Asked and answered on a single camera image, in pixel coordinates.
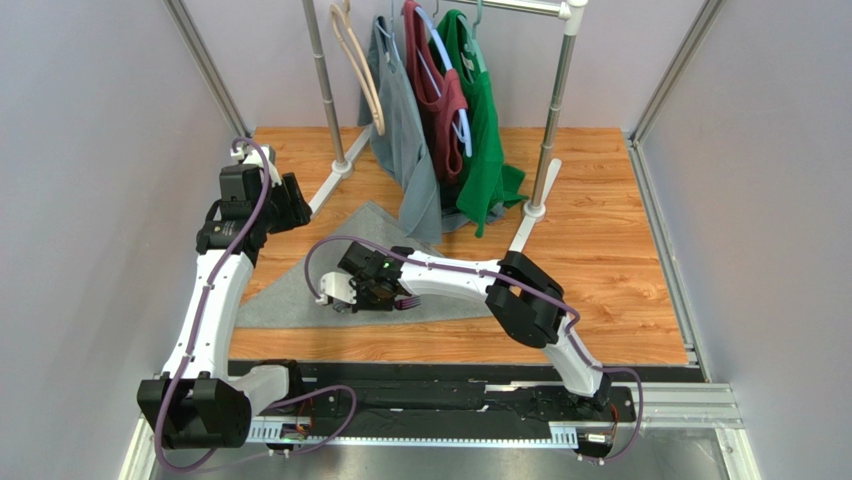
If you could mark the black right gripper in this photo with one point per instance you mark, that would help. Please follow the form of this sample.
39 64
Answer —
359 292

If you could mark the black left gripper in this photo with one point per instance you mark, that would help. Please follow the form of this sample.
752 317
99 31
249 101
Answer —
296 211

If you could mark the light grey cloth napkin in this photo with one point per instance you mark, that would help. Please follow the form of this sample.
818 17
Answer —
305 297

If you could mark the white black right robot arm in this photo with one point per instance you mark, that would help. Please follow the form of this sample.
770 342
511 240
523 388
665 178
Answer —
526 302

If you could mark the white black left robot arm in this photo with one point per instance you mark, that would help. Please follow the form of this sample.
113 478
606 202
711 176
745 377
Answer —
193 404

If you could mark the blue-grey hanging shirt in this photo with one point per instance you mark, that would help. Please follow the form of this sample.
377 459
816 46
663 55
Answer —
401 149

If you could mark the green hanging shirt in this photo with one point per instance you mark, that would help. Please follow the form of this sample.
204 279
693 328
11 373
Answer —
488 185

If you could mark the maroon hanging shirt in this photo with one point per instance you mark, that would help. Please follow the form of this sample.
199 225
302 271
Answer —
438 97

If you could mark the wooden hanger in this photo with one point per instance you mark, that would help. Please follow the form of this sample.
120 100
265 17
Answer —
346 38

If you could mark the light blue hanger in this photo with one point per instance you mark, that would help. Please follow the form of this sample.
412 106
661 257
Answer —
461 125

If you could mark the teal green hanger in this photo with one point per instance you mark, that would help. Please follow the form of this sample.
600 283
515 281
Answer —
460 38

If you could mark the white clothes rack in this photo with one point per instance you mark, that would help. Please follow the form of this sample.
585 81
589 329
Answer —
533 207

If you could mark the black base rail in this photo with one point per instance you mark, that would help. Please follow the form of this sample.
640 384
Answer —
445 402

